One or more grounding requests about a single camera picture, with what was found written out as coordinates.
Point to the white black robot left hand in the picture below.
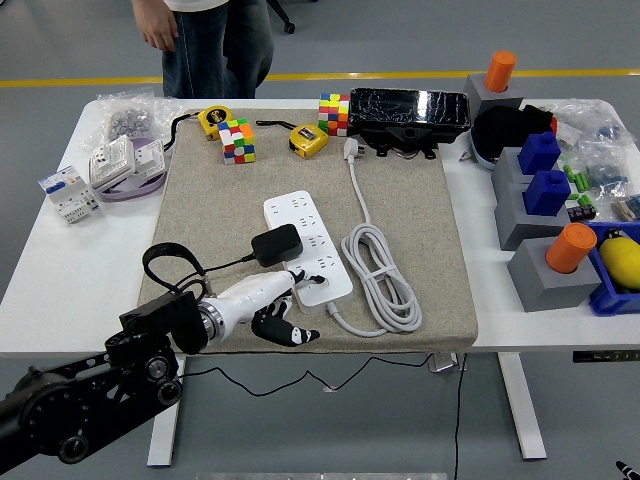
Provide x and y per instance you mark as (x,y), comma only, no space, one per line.
(250,295)

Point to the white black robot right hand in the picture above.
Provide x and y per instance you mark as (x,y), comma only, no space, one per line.
(630,472)

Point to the person's hand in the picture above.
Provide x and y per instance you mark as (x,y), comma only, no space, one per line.
(157,25)

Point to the black plug adapter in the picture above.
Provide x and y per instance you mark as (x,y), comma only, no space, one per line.
(277,245)

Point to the white power strip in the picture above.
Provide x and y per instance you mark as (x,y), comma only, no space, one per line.
(300,205)

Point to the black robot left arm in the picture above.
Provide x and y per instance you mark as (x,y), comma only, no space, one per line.
(75,400)

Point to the person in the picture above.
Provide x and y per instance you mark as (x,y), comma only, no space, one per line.
(215,50)

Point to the clear bag of metal nuts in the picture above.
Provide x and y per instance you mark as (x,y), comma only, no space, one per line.
(125,117)

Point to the yellow tape measure round label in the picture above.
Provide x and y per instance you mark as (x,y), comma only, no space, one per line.
(215,119)

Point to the black table control panel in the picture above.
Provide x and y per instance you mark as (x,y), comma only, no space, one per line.
(605,356)

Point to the black office chair base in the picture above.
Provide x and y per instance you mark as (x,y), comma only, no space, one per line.
(284,17)

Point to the multicolour puzzle cube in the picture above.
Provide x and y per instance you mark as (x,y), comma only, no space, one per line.
(334,115)
(237,142)

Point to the purple tape roll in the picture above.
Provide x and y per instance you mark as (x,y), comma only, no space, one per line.
(135,190)

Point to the blue plastic bin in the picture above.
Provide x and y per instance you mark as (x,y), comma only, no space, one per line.
(612,300)

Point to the grey-brown mat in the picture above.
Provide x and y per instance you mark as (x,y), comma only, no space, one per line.
(400,200)

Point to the white blue circuit breaker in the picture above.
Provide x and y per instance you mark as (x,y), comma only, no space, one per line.
(67,195)

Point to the grey block holder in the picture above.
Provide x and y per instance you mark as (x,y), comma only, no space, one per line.
(477,95)
(540,290)
(505,172)
(515,225)

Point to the white table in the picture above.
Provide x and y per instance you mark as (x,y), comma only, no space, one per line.
(500,310)

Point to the yellow toy fruit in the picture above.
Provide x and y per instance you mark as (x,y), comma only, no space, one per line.
(622,262)

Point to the orange cylinder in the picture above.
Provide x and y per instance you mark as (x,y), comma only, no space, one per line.
(501,70)
(570,247)

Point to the black cracked box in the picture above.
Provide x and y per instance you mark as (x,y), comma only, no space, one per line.
(407,112)

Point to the small metal clip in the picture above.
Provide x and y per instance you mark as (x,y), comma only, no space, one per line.
(466,156)

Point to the small dark box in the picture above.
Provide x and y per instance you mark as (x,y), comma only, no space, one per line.
(581,212)

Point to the clear bag brown parts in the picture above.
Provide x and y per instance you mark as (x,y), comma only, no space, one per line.
(629,207)

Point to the white blue round device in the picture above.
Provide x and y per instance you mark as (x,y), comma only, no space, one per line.
(482,157)

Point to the blue block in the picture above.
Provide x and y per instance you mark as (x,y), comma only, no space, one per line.
(547,192)
(539,152)

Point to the green battery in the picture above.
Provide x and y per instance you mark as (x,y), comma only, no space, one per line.
(586,182)
(569,171)
(577,181)

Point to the clear bag blue parts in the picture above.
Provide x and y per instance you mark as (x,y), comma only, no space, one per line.
(607,172)

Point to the black cap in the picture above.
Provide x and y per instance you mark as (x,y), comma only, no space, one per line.
(500,127)

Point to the clear plastic parts bag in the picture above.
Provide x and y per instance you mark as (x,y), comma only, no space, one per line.
(590,120)

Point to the white wall socket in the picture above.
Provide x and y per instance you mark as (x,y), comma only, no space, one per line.
(111,162)
(150,159)

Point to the silver table bracket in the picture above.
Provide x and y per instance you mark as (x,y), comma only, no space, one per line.
(445,362)

